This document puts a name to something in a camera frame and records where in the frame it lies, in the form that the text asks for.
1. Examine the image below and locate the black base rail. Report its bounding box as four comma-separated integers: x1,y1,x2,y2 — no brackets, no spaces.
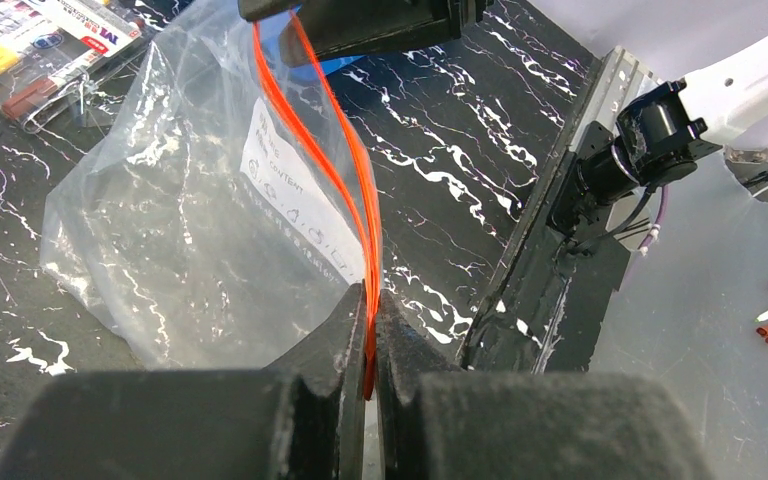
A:
455,46,653,373

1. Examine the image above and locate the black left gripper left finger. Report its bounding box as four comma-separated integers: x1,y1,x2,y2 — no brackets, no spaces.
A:
0,284,367,479

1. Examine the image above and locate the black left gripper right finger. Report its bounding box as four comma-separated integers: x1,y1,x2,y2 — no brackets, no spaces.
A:
375,293,714,479

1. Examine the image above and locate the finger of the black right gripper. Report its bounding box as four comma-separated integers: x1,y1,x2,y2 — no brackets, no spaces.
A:
238,0,490,67

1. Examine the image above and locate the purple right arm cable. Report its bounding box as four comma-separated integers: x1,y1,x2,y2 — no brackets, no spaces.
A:
636,185,670,256

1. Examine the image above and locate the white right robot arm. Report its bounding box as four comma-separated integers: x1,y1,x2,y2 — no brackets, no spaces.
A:
238,1,768,236

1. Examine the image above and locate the marker pen pack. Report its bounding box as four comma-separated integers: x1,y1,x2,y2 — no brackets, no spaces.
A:
0,1,153,133

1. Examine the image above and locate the clear zip top bag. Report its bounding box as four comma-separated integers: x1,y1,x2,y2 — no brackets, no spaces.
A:
41,1,382,369

